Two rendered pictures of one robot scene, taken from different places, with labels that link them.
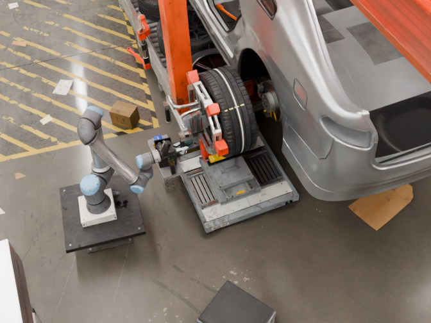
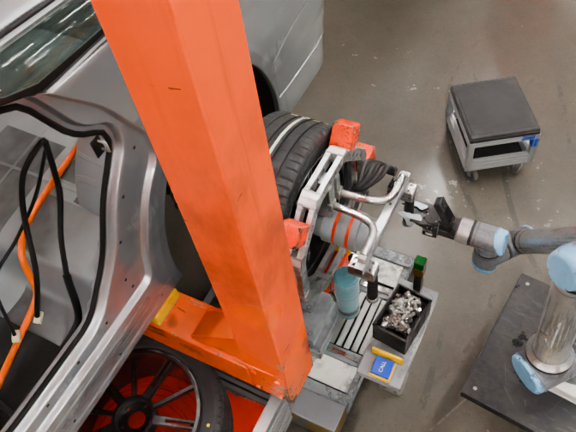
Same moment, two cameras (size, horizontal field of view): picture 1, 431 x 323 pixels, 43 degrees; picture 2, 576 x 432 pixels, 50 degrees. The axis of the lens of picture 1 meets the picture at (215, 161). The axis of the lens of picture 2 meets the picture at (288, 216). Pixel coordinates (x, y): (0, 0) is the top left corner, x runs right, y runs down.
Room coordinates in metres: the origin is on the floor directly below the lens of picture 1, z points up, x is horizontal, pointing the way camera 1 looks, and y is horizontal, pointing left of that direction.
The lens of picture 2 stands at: (3.64, 1.01, 2.63)
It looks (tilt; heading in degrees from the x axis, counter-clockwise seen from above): 53 degrees down; 235
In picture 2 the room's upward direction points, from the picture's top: 11 degrees counter-clockwise
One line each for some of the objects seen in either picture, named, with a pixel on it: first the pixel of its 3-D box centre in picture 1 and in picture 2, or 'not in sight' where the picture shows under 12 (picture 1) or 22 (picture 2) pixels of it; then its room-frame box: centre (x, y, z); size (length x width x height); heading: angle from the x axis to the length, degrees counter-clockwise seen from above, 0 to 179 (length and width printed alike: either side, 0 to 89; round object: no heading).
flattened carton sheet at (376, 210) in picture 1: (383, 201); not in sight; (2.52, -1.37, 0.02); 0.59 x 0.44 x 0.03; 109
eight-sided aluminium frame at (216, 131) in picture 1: (204, 118); (328, 221); (2.80, 0.06, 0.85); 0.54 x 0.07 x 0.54; 19
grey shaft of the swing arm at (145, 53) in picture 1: (144, 48); not in sight; (4.33, 0.64, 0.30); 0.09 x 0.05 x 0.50; 19
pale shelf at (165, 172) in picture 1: (165, 156); (399, 332); (2.80, 0.40, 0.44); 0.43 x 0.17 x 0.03; 19
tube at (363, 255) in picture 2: (182, 97); (347, 224); (2.85, 0.21, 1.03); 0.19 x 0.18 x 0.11; 109
